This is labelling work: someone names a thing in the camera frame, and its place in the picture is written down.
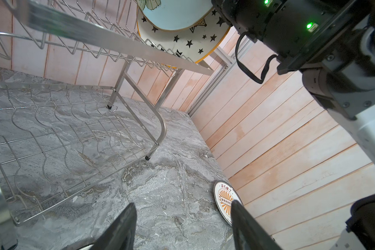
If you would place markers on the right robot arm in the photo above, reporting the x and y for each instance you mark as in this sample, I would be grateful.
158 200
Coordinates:
332 44

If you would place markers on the steel two-tier dish rack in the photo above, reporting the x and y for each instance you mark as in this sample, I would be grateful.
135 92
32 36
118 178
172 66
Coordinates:
69 167

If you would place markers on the star pattern orange rim plate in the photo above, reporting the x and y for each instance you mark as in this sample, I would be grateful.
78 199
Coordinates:
194 43

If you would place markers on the right aluminium frame bar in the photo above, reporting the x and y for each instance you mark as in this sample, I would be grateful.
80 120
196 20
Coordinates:
227 63

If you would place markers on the right orange sunburst plate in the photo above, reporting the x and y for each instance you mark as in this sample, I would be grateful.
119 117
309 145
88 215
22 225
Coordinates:
224 195

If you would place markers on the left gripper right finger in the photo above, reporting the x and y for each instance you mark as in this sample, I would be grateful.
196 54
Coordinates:
247 232

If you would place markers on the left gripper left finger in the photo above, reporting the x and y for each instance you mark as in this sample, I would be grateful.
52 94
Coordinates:
119 235

